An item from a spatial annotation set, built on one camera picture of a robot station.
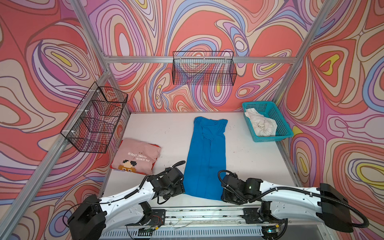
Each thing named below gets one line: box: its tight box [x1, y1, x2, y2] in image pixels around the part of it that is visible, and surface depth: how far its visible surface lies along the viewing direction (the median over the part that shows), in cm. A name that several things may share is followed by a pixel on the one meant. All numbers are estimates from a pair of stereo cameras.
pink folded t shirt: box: [110, 138, 162, 175], surface depth 88 cm
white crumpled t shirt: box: [244, 108, 278, 136], surface depth 109 cm
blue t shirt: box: [183, 116, 228, 201], surface depth 98 cm
